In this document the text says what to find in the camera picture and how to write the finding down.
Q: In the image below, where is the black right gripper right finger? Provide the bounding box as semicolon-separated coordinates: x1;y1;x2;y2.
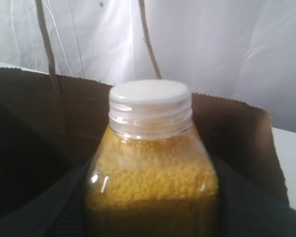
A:
213;157;296;237

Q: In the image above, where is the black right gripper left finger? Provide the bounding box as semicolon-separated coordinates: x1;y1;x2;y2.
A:
0;161;90;237

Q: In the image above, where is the yellow millet bottle white cap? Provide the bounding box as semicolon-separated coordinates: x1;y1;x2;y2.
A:
84;79;219;237

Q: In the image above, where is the brown paper shopping bag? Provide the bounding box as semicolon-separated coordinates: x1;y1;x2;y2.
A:
0;0;289;219

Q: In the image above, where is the white backdrop sheet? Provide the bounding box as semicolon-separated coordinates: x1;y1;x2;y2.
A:
0;0;296;135

